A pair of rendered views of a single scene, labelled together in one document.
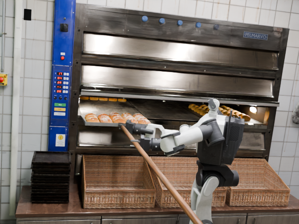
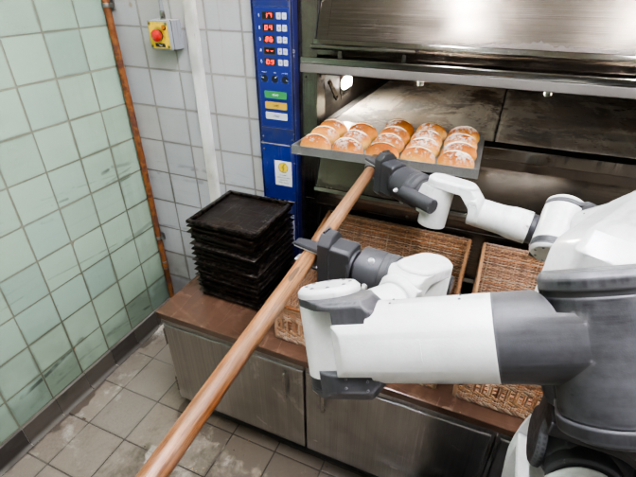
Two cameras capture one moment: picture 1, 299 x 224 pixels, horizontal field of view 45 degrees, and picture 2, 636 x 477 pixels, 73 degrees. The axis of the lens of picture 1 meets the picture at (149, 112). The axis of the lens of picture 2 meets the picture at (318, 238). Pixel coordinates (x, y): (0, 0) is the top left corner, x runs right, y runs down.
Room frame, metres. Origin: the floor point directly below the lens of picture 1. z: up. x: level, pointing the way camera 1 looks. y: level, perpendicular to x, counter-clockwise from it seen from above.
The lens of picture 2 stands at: (1.78, -0.36, 1.64)
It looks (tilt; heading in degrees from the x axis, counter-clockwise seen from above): 31 degrees down; 38
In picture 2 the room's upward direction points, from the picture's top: straight up
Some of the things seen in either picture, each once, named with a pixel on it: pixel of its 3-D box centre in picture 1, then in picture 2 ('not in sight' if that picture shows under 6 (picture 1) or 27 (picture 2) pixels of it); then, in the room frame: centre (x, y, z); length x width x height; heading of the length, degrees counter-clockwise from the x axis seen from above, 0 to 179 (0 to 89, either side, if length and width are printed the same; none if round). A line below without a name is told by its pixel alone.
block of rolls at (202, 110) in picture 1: (218, 111); not in sight; (3.81, -0.72, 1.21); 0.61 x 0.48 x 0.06; 15
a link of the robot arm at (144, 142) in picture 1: (148, 144); (352, 267); (2.33, -0.02, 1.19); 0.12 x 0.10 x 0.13; 98
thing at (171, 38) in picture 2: (2, 78); (165, 34); (2.82, 1.17, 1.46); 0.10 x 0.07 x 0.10; 105
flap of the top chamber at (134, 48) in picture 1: (186, 52); not in sight; (3.24, -0.27, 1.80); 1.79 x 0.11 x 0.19; 105
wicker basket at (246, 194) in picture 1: (248, 180); not in sight; (3.14, -0.95, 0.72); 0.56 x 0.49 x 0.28; 103
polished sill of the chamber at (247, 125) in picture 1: (177, 122); (592, 163); (3.26, -0.27, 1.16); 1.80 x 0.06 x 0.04; 105
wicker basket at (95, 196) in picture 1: (116, 180); (374, 287); (2.84, 0.21, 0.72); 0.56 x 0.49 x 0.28; 104
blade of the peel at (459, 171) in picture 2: (116, 119); (392, 141); (2.98, 0.27, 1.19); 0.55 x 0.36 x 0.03; 107
